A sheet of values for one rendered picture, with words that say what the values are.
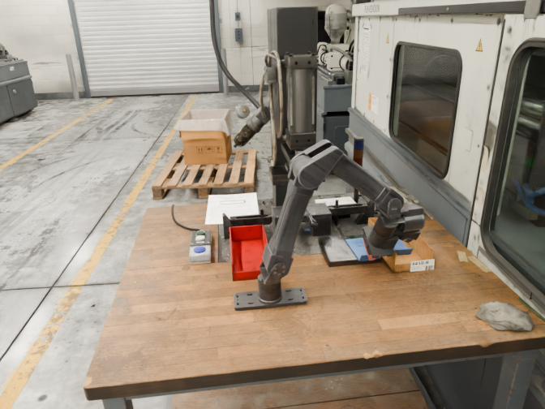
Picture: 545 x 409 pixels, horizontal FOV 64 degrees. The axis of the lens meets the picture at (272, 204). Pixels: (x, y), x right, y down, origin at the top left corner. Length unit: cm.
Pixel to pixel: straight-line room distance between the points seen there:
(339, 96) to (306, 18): 313
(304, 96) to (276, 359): 79
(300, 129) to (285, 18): 34
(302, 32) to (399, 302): 86
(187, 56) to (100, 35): 193
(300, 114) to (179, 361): 81
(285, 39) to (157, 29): 933
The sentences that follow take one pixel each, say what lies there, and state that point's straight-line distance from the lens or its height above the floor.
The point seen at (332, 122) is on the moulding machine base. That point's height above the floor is 61.
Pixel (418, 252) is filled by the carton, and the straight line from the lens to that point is 149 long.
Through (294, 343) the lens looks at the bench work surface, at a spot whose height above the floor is 90.
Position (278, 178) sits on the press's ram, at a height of 113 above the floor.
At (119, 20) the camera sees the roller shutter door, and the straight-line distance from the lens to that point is 1090.
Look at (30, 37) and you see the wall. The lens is 1162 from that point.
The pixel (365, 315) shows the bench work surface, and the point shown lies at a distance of 120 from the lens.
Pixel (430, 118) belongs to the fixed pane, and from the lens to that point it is 207.
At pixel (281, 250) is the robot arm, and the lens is 112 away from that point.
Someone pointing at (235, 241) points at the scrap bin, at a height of 91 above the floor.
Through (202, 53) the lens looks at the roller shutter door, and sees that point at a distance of 1061.
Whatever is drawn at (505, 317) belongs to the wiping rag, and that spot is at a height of 92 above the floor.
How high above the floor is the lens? 162
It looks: 23 degrees down
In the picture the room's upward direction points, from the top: 2 degrees counter-clockwise
